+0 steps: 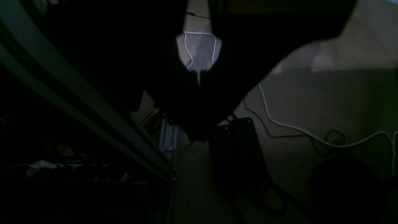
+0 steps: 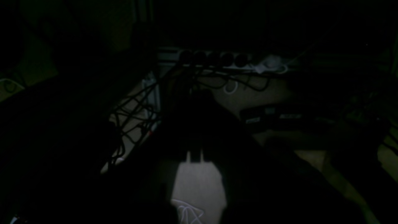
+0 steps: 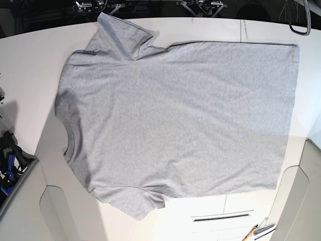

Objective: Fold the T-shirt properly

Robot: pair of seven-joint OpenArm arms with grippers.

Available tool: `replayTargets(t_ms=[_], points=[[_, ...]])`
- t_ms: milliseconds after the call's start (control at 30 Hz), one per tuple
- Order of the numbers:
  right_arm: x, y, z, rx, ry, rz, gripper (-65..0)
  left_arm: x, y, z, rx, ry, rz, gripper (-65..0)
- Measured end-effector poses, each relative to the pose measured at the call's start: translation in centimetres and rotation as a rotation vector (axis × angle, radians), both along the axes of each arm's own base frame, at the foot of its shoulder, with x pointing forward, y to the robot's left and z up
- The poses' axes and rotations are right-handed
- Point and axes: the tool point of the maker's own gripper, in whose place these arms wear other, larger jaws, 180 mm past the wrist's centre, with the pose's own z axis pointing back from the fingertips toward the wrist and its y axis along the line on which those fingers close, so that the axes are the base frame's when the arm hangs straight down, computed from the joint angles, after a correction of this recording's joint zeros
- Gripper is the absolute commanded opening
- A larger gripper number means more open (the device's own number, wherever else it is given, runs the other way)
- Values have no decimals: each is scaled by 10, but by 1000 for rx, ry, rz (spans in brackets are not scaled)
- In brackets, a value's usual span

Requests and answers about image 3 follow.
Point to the grey T-shirt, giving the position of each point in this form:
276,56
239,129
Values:
190,120

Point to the white slotted grommet plate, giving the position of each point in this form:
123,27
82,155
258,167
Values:
224,216

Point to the yellow pencil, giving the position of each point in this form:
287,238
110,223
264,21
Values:
251,232

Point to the grey binder clip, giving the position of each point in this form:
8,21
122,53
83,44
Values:
264,228

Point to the blue clamps pile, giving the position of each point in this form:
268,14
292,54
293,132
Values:
14,162

